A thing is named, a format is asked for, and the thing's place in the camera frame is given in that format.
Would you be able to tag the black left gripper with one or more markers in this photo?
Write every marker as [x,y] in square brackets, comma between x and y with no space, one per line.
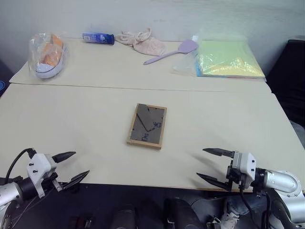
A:
[56,183]

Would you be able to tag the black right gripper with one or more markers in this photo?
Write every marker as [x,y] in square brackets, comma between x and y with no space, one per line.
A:
[232,176]

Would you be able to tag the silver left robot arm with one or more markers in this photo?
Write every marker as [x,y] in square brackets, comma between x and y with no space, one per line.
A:
[10,193]

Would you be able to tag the blue denim leg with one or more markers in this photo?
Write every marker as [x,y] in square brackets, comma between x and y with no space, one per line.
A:
[240,206]

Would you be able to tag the white shoe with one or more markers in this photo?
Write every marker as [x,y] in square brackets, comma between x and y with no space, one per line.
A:
[228,220]

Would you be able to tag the dark rounded shape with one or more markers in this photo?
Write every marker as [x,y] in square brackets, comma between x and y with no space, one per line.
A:
[125,217]
[181,213]

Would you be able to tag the clear plastic paper bag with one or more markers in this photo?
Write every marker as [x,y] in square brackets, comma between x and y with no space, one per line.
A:
[186,65]

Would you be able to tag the coloured paper stack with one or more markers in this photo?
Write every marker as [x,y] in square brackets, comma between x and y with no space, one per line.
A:
[228,59]

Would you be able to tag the blue round object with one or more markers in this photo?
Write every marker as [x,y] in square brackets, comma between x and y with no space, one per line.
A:
[2,85]

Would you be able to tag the orange and white sneaker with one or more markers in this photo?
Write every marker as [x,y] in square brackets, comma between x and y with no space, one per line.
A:
[51,58]

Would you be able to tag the black chair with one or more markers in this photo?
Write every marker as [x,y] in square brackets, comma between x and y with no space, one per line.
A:
[291,83]

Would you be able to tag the purple plastic spatula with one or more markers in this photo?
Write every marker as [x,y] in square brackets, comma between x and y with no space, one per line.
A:
[188,45]

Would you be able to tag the clear plastic shoe bag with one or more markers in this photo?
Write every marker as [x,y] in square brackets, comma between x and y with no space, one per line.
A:
[35,47]

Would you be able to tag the blue cylindrical bottle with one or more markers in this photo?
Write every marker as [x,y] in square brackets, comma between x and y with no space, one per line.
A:
[97,38]

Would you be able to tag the pink crumpled cloth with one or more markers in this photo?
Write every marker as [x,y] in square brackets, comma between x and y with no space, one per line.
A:
[147,45]

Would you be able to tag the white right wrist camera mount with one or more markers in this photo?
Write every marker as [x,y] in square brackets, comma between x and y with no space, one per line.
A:
[245,169]

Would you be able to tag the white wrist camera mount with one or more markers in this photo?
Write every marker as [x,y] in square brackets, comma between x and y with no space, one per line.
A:
[39,167]
[245,169]

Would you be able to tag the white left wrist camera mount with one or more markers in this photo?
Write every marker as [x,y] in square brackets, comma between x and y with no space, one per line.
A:
[39,167]

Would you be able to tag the wooden picture frame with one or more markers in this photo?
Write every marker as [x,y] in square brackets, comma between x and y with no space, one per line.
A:
[147,126]

